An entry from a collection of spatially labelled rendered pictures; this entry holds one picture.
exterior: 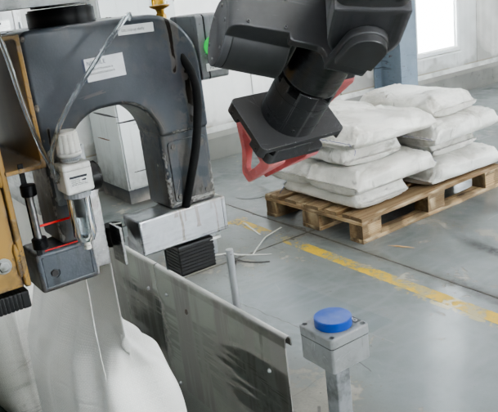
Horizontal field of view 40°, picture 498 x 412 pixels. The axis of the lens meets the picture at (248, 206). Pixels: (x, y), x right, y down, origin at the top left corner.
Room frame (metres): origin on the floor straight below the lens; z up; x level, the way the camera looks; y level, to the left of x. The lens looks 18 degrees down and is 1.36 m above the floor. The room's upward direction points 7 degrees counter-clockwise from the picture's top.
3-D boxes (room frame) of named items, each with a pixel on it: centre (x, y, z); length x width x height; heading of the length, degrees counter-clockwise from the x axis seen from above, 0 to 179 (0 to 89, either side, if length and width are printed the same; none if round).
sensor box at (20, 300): (0.83, 0.33, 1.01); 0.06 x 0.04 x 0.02; 123
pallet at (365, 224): (4.02, -0.83, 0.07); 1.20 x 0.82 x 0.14; 125
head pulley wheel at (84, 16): (0.96, 0.22, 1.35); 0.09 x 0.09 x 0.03
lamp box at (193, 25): (1.03, 0.04, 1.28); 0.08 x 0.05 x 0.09; 33
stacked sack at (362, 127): (3.67, -0.71, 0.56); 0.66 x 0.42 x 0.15; 123
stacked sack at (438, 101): (4.21, -1.10, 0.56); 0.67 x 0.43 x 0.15; 33
